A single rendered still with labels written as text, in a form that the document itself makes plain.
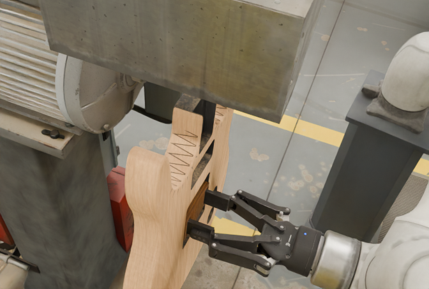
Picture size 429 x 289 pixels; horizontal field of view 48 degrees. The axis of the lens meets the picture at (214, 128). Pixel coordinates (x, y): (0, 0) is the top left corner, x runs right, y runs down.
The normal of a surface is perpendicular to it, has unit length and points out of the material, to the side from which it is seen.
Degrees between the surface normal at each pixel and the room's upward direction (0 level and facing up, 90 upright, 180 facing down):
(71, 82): 70
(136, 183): 75
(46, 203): 90
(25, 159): 90
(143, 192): 80
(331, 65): 0
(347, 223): 90
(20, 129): 0
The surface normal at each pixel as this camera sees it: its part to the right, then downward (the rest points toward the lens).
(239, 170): 0.06, -0.67
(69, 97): -0.36, 0.57
